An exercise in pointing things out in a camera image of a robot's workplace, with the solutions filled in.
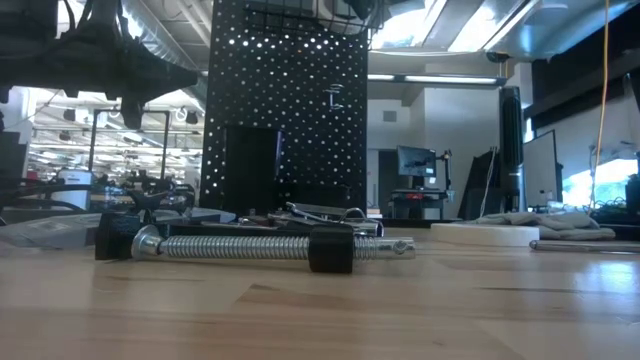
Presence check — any tall black plastic bin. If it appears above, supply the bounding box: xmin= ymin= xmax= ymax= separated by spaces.
xmin=223 ymin=124 xmax=284 ymax=214

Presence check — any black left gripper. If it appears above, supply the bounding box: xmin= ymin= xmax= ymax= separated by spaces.
xmin=0 ymin=37 xmax=199 ymax=130

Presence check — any white tape roll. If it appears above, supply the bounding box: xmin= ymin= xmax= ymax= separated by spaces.
xmin=430 ymin=222 xmax=541 ymax=248

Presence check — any silver double peg hook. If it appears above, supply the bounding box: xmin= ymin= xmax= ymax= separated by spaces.
xmin=323 ymin=83 xmax=346 ymax=111

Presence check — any black computer monitor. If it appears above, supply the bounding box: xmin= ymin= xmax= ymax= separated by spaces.
xmin=396 ymin=145 xmax=438 ymax=178

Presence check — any black monitor desk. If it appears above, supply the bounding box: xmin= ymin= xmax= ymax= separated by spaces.
xmin=389 ymin=187 xmax=454 ymax=221

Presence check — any black leaning board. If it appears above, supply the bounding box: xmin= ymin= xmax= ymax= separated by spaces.
xmin=457 ymin=148 xmax=501 ymax=221

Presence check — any white framed panel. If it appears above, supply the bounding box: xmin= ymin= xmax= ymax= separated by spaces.
xmin=522 ymin=129 xmax=560 ymax=210

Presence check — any long ceiling light fixture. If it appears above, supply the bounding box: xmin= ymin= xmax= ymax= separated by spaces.
xmin=367 ymin=73 xmax=507 ymax=86

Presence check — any black metal pegboard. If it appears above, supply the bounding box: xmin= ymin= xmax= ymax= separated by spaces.
xmin=199 ymin=0 xmax=370 ymax=214

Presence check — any black C-clamp silver screw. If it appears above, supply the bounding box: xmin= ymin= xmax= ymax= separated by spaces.
xmin=94 ymin=212 xmax=417 ymax=275

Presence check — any grey folded cloth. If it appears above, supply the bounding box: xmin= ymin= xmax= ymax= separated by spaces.
xmin=462 ymin=211 xmax=617 ymax=242

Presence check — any silver metal rod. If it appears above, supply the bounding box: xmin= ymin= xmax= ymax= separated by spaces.
xmin=528 ymin=239 xmax=640 ymax=254

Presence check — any silver ventilation duct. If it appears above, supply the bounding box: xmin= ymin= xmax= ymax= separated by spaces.
xmin=119 ymin=0 xmax=214 ymax=104

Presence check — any short black plastic bin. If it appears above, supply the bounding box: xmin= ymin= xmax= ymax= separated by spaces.
xmin=279 ymin=182 xmax=354 ymax=214

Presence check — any yellow cable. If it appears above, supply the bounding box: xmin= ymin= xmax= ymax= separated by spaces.
xmin=588 ymin=0 xmax=612 ymax=211

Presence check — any tall black tower fan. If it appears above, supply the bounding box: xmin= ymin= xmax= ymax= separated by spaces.
xmin=498 ymin=85 xmax=526 ymax=214

